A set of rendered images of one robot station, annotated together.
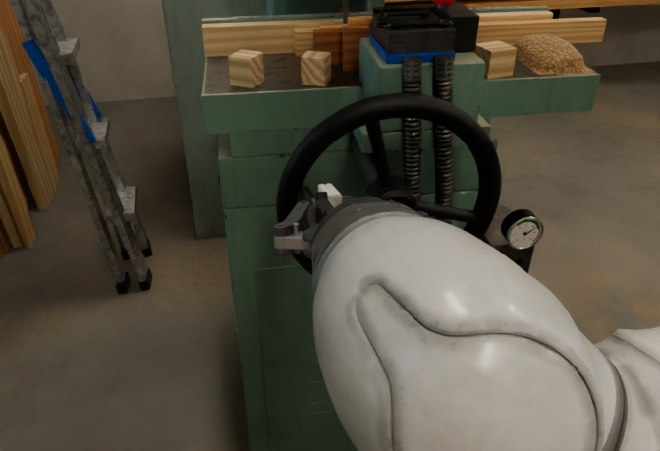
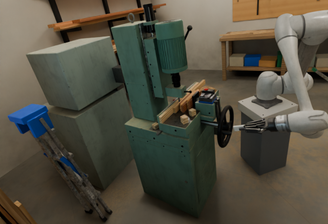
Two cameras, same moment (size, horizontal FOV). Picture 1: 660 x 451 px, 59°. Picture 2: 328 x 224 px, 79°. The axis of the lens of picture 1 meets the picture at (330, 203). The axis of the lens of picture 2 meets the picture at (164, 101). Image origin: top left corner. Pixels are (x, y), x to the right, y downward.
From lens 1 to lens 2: 105 cm
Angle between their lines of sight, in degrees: 39
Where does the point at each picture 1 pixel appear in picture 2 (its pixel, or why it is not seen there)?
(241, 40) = (166, 115)
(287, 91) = (194, 119)
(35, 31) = (65, 152)
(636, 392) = not seen: hidden behind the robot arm
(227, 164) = (189, 140)
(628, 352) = not seen: hidden behind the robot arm
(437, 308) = (319, 113)
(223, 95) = (187, 126)
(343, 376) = (316, 124)
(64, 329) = not seen: outside the picture
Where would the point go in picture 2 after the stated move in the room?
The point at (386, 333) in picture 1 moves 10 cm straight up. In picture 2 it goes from (317, 118) to (322, 98)
